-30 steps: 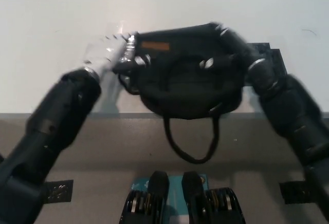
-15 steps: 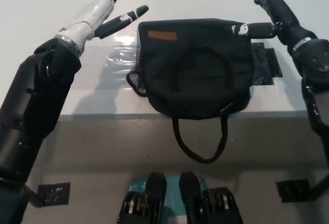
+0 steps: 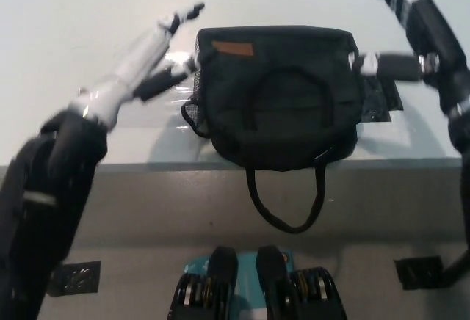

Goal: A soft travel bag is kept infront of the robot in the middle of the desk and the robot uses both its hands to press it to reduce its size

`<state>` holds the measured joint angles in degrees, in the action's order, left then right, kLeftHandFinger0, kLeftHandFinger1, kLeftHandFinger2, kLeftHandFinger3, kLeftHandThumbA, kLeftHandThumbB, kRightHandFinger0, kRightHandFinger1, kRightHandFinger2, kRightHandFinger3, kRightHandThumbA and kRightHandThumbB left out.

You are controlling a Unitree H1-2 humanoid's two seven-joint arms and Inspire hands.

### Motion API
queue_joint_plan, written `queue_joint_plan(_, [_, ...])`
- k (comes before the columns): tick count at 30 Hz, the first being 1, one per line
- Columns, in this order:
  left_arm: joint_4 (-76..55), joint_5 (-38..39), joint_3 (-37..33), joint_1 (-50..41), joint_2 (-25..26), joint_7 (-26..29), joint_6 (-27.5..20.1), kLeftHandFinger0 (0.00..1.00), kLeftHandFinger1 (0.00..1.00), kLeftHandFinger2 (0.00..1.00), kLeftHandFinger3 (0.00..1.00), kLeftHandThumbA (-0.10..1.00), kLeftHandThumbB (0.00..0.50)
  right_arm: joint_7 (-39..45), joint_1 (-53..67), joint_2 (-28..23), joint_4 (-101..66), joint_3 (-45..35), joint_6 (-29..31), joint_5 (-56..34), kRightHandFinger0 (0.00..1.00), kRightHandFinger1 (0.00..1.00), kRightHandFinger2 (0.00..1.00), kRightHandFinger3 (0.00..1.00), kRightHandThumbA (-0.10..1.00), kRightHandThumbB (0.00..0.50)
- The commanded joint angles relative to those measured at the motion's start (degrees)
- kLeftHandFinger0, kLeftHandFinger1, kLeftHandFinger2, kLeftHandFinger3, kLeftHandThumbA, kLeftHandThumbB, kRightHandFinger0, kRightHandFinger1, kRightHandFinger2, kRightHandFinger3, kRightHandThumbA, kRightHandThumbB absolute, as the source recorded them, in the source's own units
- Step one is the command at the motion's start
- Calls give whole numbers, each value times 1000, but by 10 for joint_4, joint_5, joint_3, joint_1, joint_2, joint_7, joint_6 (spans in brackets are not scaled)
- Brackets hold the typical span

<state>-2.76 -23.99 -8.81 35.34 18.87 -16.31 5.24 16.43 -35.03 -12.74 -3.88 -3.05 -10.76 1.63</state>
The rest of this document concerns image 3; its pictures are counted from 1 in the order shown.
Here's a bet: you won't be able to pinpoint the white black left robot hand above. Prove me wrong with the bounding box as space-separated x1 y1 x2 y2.
68 1 206 131

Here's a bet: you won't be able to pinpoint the black table foot plate right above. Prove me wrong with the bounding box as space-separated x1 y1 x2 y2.
393 256 447 292

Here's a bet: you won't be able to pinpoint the black table leg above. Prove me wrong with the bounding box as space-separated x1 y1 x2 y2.
441 239 470 288

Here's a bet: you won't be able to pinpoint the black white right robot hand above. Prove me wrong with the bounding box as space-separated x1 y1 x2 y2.
346 0 470 116

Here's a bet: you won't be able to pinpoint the black soft travel bag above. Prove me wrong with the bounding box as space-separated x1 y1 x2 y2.
181 25 365 234

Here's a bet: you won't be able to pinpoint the robot torso black teal blocks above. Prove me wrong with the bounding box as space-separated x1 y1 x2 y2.
168 244 348 320

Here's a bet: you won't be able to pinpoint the black table foot plate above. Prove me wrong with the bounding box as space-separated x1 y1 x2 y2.
46 259 102 298
393 256 447 292

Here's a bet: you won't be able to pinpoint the black table foot plate left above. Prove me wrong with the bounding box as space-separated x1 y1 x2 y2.
46 259 102 298

